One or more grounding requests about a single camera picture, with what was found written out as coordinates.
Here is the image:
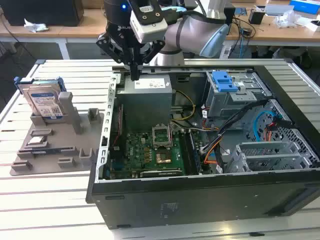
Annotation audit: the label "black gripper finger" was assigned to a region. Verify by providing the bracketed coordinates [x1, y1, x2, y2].
[136, 39, 166, 81]
[96, 33, 138, 81]

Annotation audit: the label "hard disk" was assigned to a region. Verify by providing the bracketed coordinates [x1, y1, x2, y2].
[13, 76, 66, 123]

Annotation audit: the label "blue data wire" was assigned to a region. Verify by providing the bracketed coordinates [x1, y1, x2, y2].
[253, 109, 283, 144]

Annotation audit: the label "orange red power wire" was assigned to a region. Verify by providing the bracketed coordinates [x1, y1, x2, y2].
[264, 121, 277, 144]

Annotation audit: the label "grey disk bay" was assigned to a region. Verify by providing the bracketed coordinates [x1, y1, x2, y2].
[228, 141, 313, 174]

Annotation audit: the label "long wooden desk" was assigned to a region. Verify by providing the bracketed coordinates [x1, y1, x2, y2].
[0, 7, 111, 44]

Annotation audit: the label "grey power supply unit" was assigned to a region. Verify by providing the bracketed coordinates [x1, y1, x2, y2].
[116, 74, 174, 133]

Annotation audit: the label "white power strip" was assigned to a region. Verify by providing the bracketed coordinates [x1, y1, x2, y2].
[221, 46, 233, 59]

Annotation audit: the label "black computer tower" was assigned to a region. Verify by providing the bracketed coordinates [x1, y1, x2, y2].
[0, 0, 85, 27]

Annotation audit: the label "blue drive latch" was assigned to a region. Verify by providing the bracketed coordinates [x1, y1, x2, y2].
[211, 71, 239, 93]

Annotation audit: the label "crumpled white paper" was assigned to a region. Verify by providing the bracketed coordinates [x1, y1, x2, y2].
[23, 17, 50, 33]

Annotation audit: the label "black speaker box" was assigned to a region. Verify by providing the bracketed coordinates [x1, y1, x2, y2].
[223, 6, 236, 36]

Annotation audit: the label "thin locking lever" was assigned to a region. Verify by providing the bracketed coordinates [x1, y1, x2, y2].
[168, 123, 174, 149]

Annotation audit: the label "grey optical drive cage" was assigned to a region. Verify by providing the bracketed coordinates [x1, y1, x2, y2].
[202, 71, 273, 120]

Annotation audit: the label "metal socket cover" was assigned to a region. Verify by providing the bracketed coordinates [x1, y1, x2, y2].
[151, 123, 173, 150]

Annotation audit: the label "grey parts rack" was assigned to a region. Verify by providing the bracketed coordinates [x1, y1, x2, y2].
[9, 91, 106, 177]

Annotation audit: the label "green motherboard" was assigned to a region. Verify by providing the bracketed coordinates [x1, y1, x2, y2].
[109, 131, 203, 180]

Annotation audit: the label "black RAM slot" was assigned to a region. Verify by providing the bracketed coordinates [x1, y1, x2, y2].
[178, 131, 192, 176]

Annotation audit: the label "CPU socket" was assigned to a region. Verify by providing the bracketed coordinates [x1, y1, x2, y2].
[154, 149, 173, 166]

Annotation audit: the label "black pen holder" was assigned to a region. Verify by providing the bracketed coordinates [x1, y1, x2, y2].
[248, 9, 265, 25]

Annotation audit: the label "installed RAM stick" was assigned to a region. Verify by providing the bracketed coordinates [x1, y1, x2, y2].
[188, 131, 203, 175]

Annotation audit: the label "silver CPU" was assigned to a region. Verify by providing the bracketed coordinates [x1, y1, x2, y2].
[27, 136, 46, 146]

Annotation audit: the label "black graphics card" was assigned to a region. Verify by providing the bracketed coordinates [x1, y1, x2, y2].
[139, 168, 184, 179]

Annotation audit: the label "wooden desk with clutter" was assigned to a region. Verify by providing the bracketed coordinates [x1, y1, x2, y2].
[224, 2, 320, 48]

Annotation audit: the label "flat white box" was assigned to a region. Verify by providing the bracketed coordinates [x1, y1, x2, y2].
[264, 4, 295, 16]

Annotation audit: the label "clear plastic bag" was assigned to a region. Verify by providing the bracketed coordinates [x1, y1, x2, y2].
[273, 9, 305, 29]

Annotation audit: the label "black PC case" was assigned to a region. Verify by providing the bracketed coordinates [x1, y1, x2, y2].
[85, 58, 320, 230]

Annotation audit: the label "blue cardboard box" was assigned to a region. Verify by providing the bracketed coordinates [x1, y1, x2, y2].
[289, 0, 320, 13]

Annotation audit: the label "small white box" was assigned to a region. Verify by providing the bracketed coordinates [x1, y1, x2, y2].
[306, 19, 320, 33]

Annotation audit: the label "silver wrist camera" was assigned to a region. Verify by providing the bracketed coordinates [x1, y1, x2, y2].
[129, 16, 168, 44]

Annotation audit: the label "yellow black power wires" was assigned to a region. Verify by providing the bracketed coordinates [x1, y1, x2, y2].
[171, 89, 196, 124]

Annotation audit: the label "thin red fan wire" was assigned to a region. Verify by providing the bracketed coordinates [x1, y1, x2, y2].
[111, 104, 125, 149]

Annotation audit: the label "hanging blue cable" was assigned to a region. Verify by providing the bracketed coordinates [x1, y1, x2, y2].
[238, 27, 245, 58]

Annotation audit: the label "black cable bundle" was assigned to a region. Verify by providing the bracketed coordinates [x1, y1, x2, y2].
[199, 98, 270, 155]

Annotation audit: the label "orange data wire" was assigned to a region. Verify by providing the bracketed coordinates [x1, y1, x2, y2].
[203, 144, 220, 165]

